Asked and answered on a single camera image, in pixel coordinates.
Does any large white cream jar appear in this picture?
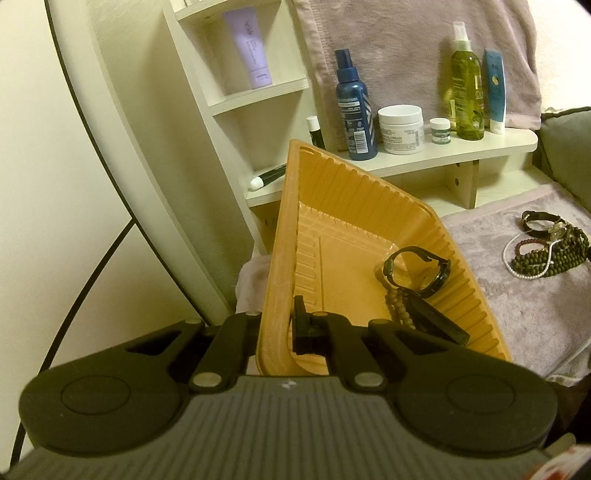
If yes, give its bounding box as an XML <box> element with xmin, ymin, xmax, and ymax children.
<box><xmin>378</xmin><ymin>105</ymin><xmax>426</xmax><ymax>155</ymax></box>

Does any red-brown bead bracelet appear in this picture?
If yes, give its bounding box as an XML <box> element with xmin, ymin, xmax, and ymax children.
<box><xmin>515</xmin><ymin>237</ymin><xmax>552</xmax><ymax>259</ymax></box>

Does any purple cosmetic tube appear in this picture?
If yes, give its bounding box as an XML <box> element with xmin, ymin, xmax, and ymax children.
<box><xmin>222</xmin><ymin>7</ymin><xmax>273</xmax><ymax>89</ymax></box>

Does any pink patterned cloth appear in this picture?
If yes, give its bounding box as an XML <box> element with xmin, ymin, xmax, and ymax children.
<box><xmin>531</xmin><ymin>436</ymin><xmax>591</xmax><ymax>480</ymax></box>

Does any black smart band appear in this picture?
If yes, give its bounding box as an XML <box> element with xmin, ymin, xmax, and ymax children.
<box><xmin>382</xmin><ymin>246</ymin><xmax>452</xmax><ymax>297</ymax></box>

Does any pink fuzzy blanket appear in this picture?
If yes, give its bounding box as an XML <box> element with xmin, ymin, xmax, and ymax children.
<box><xmin>235</xmin><ymin>182</ymin><xmax>591</xmax><ymax>386</ymax></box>

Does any thin black cable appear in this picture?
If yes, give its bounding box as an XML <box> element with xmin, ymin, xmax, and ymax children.
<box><xmin>11</xmin><ymin>220</ymin><xmax>137</xmax><ymax>467</ymax></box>

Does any white pearl bracelet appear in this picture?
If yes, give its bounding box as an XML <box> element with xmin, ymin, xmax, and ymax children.
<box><xmin>503</xmin><ymin>233</ymin><xmax>555</xmax><ymax>279</ymax></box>

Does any silver watch with black strap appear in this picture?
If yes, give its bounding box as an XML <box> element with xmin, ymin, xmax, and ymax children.
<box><xmin>522</xmin><ymin>210</ymin><xmax>568</xmax><ymax>241</ymax></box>

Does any dark bead necklace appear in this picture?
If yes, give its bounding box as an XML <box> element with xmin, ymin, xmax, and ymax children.
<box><xmin>510</xmin><ymin>224</ymin><xmax>591</xmax><ymax>280</ymax></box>

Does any orange plastic tray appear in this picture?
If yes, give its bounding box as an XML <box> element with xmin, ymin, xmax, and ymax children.
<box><xmin>255</xmin><ymin>138</ymin><xmax>513</xmax><ymax>377</ymax></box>

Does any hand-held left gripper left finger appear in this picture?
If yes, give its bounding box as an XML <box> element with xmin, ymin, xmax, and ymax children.
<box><xmin>124</xmin><ymin>311</ymin><xmax>262</xmax><ymax>394</ymax></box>

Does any green oil spray bottle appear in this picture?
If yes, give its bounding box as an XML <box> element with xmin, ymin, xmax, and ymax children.
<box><xmin>443</xmin><ymin>21</ymin><xmax>486</xmax><ymax>140</ymax></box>

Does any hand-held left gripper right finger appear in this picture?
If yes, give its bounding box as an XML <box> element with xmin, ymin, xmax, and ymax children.
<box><xmin>294</xmin><ymin>295</ymin><xmax>462</xmax><ymax>392</ymax></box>

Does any blue and white tube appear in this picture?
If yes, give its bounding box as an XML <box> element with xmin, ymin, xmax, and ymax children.
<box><xmin>482</xmin><ymin>48</ymin><xmax>508</xmax><ymax>134</ymax></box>

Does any cream wooden shelf unit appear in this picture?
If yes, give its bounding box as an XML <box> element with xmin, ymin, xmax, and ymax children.
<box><xmin>46</xmin><ymin>0</ymin><xmax>539</xmax><ymax>324</ymax></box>

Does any grey cushion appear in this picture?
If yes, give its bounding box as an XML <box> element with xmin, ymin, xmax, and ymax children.
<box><xmin>531</xmin><ymin>107</ymin><xmax>591</xmax><ymax>210</ymax></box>

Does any pink hanging towel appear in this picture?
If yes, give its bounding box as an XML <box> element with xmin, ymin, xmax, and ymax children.
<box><xmin>293</xmin><ymin>0</ymin><xmax>543</xmax><ymax>153</ymax></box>

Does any black pen with white cap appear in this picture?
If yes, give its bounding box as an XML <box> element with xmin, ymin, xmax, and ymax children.
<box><xmin>249</xmin><ymin>164</ymin><xmax>288</xmax><ymax>192</ymax></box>

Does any blue spray bottle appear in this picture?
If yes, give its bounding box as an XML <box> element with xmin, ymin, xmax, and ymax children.
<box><xmin>334</xmin><ymin>49</ymin><xmax>378</xmax><ymax>161</ymax></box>

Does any small green-label jar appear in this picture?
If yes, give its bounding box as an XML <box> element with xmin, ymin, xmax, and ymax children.
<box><xmin>429</xmin><ymin>117</ymin><xmax>452</xmax><ymax>145</ymax></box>

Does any brown bead necklace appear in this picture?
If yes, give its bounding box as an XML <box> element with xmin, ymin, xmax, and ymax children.
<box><xmin>385</xmin><ymin>287</ymin><xmax>419</xmax><ymax>329</ymax></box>

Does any black and white lip balm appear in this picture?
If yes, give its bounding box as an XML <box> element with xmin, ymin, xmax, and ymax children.
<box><xmin>306</xmin><ymin>115</ymin><xmax>326</xmax><ymax>149</ymax></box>

